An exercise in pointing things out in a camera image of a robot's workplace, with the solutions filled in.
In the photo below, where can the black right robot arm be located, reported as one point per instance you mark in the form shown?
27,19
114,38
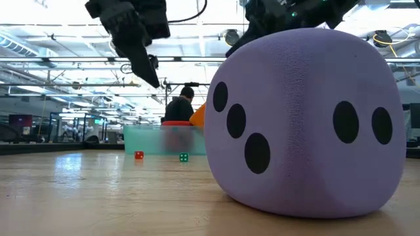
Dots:
315,13

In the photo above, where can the long ceiling light strip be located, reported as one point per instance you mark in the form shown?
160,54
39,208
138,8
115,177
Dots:
82,59

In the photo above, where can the large red foam die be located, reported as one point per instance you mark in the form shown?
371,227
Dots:
177,123

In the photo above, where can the person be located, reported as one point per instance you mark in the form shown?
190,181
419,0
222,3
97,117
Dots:
178,109

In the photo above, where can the small red die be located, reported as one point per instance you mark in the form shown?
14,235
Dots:
139,155

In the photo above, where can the black gantry frame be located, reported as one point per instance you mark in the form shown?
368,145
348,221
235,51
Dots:
192,84

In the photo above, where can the dark red box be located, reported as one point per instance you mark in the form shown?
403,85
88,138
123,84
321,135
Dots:
19,120

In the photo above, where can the teal translucent plastic bin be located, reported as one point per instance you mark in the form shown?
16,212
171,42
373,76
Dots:
144,141

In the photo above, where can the small green die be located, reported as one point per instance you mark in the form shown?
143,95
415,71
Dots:
184,157

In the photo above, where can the large orange foam die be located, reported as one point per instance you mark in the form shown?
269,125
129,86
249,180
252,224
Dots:
198,119

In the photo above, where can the large purple foam die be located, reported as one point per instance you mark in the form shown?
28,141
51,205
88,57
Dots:
295,98

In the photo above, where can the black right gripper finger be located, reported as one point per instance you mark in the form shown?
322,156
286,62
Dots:
244,41

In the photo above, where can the dark framed work station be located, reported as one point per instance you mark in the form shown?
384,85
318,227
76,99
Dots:
78,114

